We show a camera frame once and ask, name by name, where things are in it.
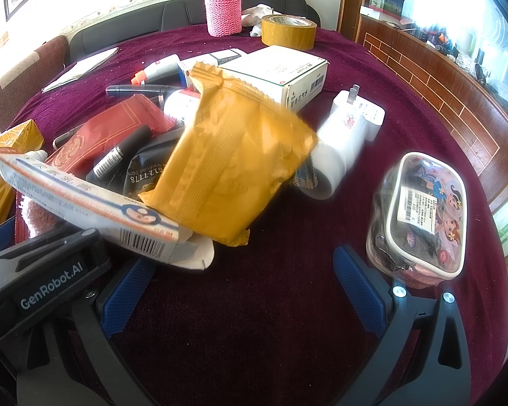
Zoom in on long white ointment box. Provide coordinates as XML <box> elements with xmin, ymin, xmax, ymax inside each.
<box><xmin>0</xmin><ymin>152</ymin><xmax>214</xmax><ymax>271</ymax></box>

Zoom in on bottle in pink knitted sleeve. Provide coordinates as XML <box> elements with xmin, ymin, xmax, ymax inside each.
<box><xmin>202</xmin><ymin>0</ymin><xmax>248</xmax><ymax>37</ymax></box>

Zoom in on black leather sofa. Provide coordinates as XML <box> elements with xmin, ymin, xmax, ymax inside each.
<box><xmin>68</xmin><ymin>0</ymin><xmax>320</xmax><ymax>62</ymax></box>

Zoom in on assorted cabinet top items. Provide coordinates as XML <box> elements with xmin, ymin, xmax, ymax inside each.
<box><xmin>419</xmin><ymin>21</ymin><xmax>508</xmax><ymax>94</ymax></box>

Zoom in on yellow taped cardboard box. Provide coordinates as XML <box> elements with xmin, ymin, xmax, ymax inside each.
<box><xmin>0</xmin><ymin>118</ymin><xmax>45</xmax><ymax>235</ymax></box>

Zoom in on white grey small box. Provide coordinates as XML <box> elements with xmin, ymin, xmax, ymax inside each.
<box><xmin>190</xmin><ymin>48</ymin><xmax>248</xmax><ymax>68</ymax></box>

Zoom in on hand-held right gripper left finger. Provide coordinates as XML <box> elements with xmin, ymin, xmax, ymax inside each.
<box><xmin>13</xmin><ymin>257</ymin><xmax>159</xmax><ymax>406</ymax></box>

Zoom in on white medicine box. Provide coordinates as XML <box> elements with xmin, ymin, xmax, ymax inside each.
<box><xmin>218</xmin><ymin>45</ymin><xmax>329</xmax><ymax>113</ymax></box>

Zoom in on yellow-brown tape roll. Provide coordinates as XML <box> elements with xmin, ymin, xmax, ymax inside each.
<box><xmin>260</xmin><ymin>14</ymin><xmax>318</xmax><ymax>51</ymax></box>

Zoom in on red foil packet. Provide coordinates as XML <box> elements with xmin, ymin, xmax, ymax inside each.
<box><xmin>46</xmin><ymin>94</ymin><xmax>178</xmax><ymax>178</ymax></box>

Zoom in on clear cartoon pencil case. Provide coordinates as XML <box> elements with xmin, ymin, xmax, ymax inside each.
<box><xmin>366</xmin><ymin>151</ymin><xmax>468</xmax><ymax>288</ymax></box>

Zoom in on folded white paper towel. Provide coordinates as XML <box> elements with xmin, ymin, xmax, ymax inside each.
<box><xmin>41</xmin><ymin>47</ymin><xmax>119</xmax><ymax>94</ymax></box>

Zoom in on white crumpled cloth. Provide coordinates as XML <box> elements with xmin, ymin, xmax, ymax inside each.
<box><xmin>241</xmin><ymin>3</ymin><xmax>280</xmax><ymax>38</ymax></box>

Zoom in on black foil packet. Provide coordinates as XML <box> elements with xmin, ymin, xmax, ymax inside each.
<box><xmin>119</xmin><ymin>129</ymin><xmax>187</xmax><ymax>204</ymax></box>

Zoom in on cream plastic bottle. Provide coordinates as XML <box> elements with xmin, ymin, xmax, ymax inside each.
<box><xmin>163</xmin><ymin>89</ymin><xmax>202</xmax><ymax>130</ymax></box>

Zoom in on wooden cabinet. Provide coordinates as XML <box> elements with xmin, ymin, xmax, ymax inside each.
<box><xmin>356</xmin><ymin>13</ymin><xmax>508</xmax><ymax>216</ymax></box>

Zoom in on white glue bottle orange cap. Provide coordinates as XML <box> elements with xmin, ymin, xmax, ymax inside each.
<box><xmin>131</xmin><ymin>54</ymin><xmax>183</xmax><ymax>85</ymax></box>

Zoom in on wooden door frame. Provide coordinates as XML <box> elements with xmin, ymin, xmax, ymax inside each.
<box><xmin>339</xmin><ymin>0</ymin><xmax>369</xmax><ymax>43</ymax></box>

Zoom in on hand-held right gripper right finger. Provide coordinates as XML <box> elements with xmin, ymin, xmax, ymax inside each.
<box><xmin>332</xmin><ymin>245</ymin><xmax>483</xmax><ymax>406</ymax></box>

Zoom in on pink fluffy ball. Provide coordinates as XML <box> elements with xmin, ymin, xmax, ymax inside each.
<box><xmin>17</xmin><ymin>197</ymin><xmax>75</xmax><ymax>242</ymax></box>

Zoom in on yellow snack packet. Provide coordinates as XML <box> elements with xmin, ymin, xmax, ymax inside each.
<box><xmin>137</xmin><ymin>61</ymin><xmax>320</xmax><ymax>248</ymax></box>

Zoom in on black marker pen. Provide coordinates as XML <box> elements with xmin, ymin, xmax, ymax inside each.
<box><xmin>86</xmin><ymin>125</ymin><xmax>151</xmax><ymax>180</ymax></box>
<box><xmin>106</xmin><ymin>85</ymin><xmax>183</xmax><ymax>98</ymax></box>

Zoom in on reddish-brown armchair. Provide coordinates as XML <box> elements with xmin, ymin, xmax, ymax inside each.
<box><xmin>0</xmin><ymin>34</ymin><xmax>70</xmax><ymax>136</ymax></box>

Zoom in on white charger plug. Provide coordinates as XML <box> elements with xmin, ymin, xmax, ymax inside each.
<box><xmin>330</xmin><ymin>85</ymin><xmax>386</xmax><ymax>142</ymax></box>

